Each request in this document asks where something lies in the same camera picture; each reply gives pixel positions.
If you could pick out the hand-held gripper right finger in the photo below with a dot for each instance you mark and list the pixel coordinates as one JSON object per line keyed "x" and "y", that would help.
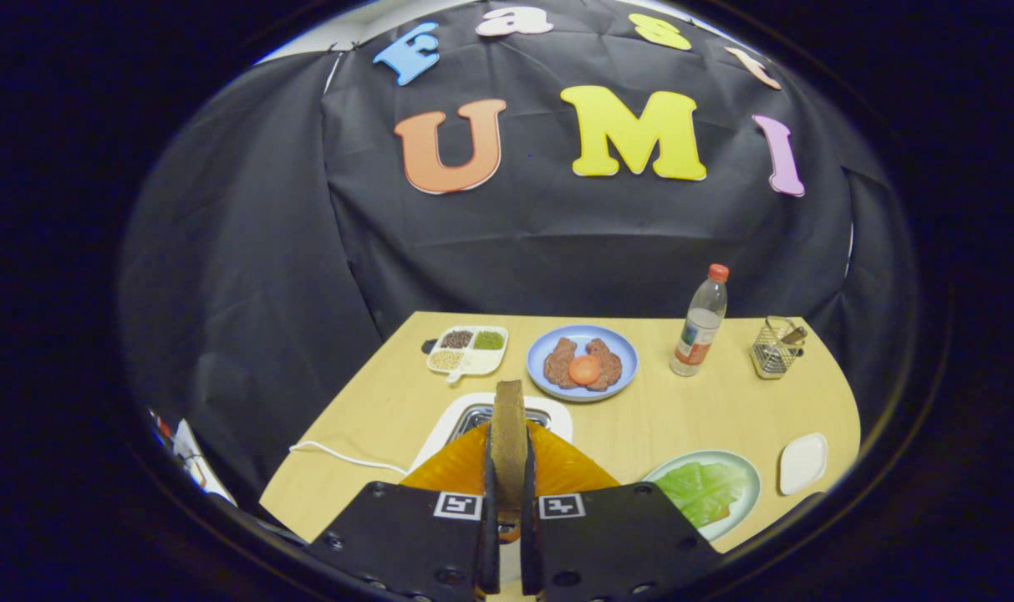
{"x": 615, "y": 543}

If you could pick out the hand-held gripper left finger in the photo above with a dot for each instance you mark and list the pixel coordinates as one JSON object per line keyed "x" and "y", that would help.
{"x": 406, "y": 543}

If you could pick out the green lettuce leaf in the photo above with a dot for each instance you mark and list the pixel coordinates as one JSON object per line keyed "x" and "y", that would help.
{"x": 703, "y": 489}

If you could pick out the brown toasted bread slice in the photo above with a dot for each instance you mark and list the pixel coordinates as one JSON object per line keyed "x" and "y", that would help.
{"x": 508, "y": 439}

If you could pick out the white toaster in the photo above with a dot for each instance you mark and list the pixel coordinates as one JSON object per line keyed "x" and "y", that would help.
{"x": 557, "y": 415}

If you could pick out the pale green plate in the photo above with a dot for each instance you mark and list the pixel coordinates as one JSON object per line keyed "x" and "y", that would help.
{"x": 745, "y": 468}

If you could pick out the orange tomato slice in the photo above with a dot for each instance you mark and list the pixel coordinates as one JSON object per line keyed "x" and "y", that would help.
{"x": 584, "y": 369}

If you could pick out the brown meat patty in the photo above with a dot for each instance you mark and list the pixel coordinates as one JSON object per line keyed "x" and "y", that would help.
{"x": 608, "y": 361}
{"x": 559, "y": 364}

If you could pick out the blue plate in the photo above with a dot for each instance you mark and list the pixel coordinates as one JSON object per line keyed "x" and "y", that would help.
{"x": 625, "y": 355}

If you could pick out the white divided condiment tray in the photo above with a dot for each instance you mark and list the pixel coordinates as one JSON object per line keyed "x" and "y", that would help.
{"x": 467, "y": 349}

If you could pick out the small white square plate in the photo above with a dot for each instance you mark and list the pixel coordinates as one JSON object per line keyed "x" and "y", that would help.
{"x": 803, "y": 462}

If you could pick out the white sheet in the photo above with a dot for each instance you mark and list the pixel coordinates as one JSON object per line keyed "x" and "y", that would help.
{"x": 191, "y": 456}

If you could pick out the clear water bottle red cap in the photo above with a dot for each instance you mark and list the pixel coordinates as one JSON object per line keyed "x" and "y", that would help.
{"x": 700, "y": 322}

